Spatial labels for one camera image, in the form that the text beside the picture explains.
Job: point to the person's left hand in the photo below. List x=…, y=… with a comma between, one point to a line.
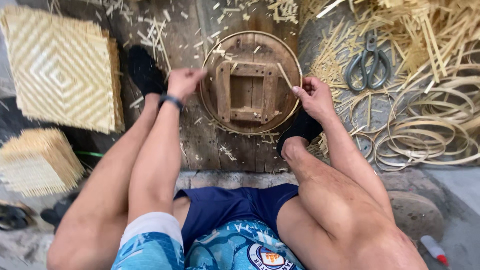
x=182, y=83

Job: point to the person's right hand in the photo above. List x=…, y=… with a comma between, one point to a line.
x=318, y=100

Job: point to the person's left fingers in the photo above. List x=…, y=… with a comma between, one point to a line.
x=195, y=75

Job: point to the thin bamboo hoop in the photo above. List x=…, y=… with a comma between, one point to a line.
x=250, y=32

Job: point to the short bamboo strip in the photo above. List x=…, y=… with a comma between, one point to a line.
x=285, y=75

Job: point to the black wristband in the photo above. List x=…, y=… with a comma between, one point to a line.
x=171, y=100

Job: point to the person's left black sock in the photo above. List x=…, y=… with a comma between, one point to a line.
x=144, y=71

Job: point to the person's black sock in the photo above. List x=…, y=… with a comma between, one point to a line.
x=302, y=129
x=144, y=71

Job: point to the round wooden mould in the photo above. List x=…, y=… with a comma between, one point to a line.
x=243, y=48

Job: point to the weathered wooden board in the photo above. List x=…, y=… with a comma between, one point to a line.
x=210, y=150

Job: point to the person's right black sock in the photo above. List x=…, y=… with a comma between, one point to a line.
x=302, y=129

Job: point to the green stick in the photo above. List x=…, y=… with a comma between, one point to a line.
x=89, y=154

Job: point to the large stack of woven mats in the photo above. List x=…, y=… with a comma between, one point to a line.
x=60, y=71

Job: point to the navy blue shorts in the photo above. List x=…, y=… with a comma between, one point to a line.
x=232, y=206

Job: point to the person's left leg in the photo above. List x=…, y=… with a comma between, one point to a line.
x=97, y=202

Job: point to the person's leg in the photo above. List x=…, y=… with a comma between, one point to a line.
x=337, y=210
x=97, y=202

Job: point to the blue patterned shirt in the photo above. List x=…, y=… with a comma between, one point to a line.
x=225, y=247

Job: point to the grey metal scissors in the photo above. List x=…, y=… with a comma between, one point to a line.
x=371, y=63

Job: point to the small stack of woven mats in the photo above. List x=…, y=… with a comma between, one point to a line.
x=37, y=161

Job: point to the black sandal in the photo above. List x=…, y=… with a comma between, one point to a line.
x=58, y=212
x=15, y=216

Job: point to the person's right leg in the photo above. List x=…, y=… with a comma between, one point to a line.
x=337, y=210

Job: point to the pile of bamboo strips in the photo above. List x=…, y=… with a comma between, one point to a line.
x=420, y=33

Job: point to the heap of bamboo hoops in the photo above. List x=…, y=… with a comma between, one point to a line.
x=431, y=135

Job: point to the round wooden stool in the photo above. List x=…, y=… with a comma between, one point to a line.
x=416, y=215

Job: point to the white marker with red cap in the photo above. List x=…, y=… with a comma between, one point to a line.
x=434, y=249

